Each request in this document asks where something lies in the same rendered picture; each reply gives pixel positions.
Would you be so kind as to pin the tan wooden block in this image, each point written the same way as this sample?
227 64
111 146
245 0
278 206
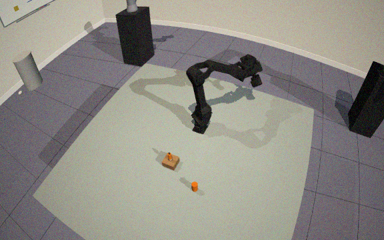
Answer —
170 164

